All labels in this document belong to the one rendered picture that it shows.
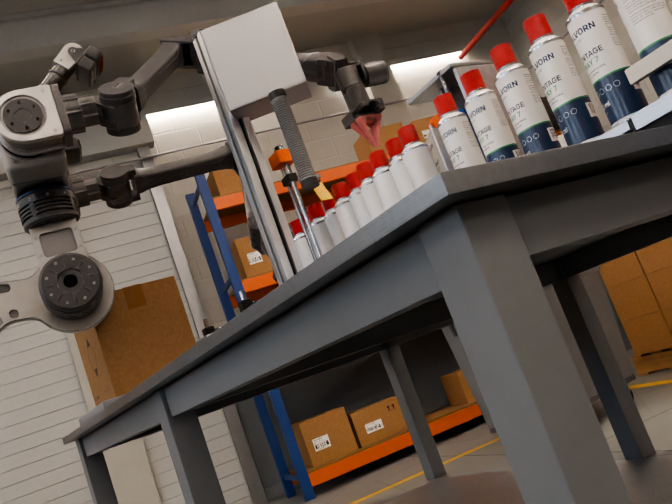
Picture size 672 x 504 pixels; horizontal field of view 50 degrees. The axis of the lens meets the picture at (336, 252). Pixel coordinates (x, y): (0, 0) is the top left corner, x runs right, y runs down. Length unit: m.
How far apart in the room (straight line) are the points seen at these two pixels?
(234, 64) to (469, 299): 1.02
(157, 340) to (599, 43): 1.36
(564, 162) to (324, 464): 4.72
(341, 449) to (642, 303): 2.31
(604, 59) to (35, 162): 1.22
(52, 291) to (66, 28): 3.88
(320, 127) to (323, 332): 6.01
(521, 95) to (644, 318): 4.29
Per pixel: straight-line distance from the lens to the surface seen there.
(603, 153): 0.72
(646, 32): 0.98
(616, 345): 4.48
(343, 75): 1.78
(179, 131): 6.55
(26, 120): 1.69
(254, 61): 1.55
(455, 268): 0.63
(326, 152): 6.75
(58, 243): 1.88
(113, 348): 1.95
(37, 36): 5.51
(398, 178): 1.34
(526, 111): 1.11
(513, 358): 0.61
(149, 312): 1.99
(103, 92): 1.69
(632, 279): 5.30
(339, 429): 5.41
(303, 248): 1.68
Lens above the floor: 0.71
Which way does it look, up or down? 9 degrees up
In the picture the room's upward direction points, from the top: 20 degrees counter-clockwise
